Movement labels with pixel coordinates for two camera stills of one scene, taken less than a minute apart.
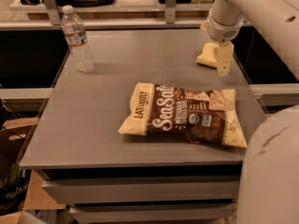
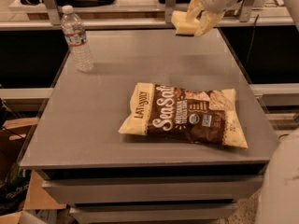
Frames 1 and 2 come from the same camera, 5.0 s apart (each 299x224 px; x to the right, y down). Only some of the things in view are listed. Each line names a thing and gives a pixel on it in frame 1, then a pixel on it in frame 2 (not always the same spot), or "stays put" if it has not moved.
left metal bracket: [52, 9] stays put
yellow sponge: [206, 57] to [184, 27]
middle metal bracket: [170, 4] stays put
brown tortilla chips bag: [184, 113] stays put
